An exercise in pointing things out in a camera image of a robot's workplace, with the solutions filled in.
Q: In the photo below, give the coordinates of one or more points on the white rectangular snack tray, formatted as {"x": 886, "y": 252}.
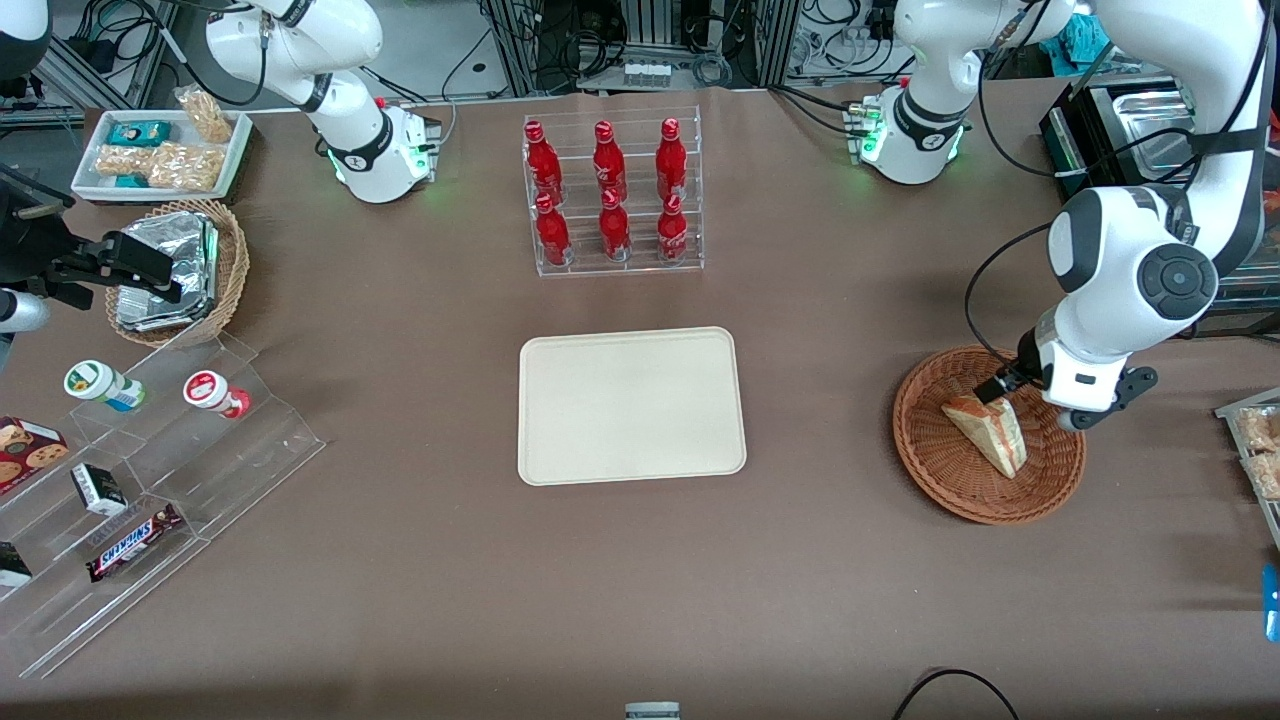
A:
{"x": 88, "y": 175}

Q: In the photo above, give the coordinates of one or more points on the black food warmer cabinet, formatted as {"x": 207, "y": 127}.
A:
{"x": 1100, "y": 140}

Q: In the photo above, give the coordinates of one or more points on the clear bag of puffed snacks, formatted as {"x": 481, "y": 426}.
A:
{"x": 120, "y": 160}
{"x": 188, "y": 166}
{"x": 206, "y": 116}

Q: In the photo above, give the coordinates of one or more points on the dark grey left wrist camera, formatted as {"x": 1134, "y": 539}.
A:
{"x": 1125, "y": 385}

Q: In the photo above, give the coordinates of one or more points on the beige rectangular tray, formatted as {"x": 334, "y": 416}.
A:
{"x": 630, "y": 410}

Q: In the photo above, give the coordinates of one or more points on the clear acrylic step display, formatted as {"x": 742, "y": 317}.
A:
{"x": 230, "y": 470}

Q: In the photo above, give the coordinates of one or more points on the red lid yogurt cup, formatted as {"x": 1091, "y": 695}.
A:
{"x": 208, "y": 390}

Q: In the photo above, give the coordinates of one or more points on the red cola bottle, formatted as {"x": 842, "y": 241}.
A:
{"x": 671, "y": 160}
{"x": 608, "y": 165}
{"x": 672, "y": 232}
{"x": 543, "y": 165}
{"x": 613, "y": 230}
{"x": 552, "y": 232}

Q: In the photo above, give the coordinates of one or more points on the triangle sandwich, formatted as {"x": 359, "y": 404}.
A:
{"x": 995, "y": 440}

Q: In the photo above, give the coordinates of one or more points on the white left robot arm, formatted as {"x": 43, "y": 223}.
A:
{"x": 1100, "y": 250}

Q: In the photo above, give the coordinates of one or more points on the tan wicker basket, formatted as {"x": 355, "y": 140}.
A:
{"x": 232, "y": 270}

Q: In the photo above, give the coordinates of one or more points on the white power strip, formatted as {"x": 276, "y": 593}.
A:
{"x": 648, "y": 74}

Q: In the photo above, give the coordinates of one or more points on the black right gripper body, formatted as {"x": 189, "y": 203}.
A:
{"x": 22, "y": 247}

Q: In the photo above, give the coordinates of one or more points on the round brown wicker basket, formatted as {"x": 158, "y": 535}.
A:
{"x": 940, "y": 470}

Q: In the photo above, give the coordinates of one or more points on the clear acrylic bottle rack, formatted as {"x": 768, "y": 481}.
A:
{"x": 580, "y": 265}

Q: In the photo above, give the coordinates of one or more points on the silver foil wrapped pack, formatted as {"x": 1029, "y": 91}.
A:
{"x": 175, "y": 265}

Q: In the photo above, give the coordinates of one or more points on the aluminium frame rack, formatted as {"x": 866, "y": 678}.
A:
{"x": 520, "y": 40}

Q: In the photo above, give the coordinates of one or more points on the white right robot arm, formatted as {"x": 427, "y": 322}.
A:
{"x": 350, "y": 130}

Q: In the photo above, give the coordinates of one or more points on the clear tray with bread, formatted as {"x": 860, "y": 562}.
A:
{"x": 1235, "y": 412}

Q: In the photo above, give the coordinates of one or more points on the grey device edge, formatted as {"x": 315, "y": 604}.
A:
{"x": 652, "y": 712}

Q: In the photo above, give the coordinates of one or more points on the small black white box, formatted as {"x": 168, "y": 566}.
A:
{"x": 98, "y": 490}

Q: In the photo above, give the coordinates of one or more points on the small teal snack box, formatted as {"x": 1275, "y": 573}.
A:
{"x": 130, "y": 182}

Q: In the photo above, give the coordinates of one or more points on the green lid yogurt cup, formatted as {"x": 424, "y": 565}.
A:
{"x": 92, "y": 381}

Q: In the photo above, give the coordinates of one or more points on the Snickers chocolate bar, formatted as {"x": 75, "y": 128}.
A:
{"x": 132, "y": 543}

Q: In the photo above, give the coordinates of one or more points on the red cookie box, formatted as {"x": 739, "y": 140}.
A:
{"x": 25, "y": 455}

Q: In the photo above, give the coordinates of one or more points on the large teal snack box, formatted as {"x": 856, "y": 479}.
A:
{"x": 140, "y": 133}

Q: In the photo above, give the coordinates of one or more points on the teal cloth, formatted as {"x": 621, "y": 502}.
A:
{"x": 1088, "y": 40}

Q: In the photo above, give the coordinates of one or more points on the blue plastic item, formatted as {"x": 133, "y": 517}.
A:
{"x": 1272, "y": 600}

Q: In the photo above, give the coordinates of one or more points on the black snack pack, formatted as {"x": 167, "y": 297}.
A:
{"x": 12, "y": 568}

